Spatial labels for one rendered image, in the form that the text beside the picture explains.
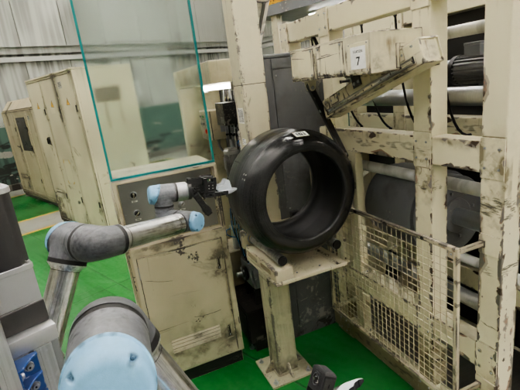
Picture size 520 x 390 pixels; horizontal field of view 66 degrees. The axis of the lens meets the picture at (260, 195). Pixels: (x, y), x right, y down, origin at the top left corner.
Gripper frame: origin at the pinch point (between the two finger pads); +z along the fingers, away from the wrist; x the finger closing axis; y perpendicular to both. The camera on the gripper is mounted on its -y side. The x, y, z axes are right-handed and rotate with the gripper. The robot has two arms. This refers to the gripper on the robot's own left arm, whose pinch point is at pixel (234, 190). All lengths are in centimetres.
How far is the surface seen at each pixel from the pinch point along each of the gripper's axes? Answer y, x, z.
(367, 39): 57, -33, 40
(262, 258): -35.5, 5.7, 14.9
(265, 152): 16.2, -8.5, 11.3
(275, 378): -120, 25, 30
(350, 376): -117, 5, 67
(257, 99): 37, 27, 23
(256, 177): 6.8, -10.2, 6.2
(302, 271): -40, -7, 29
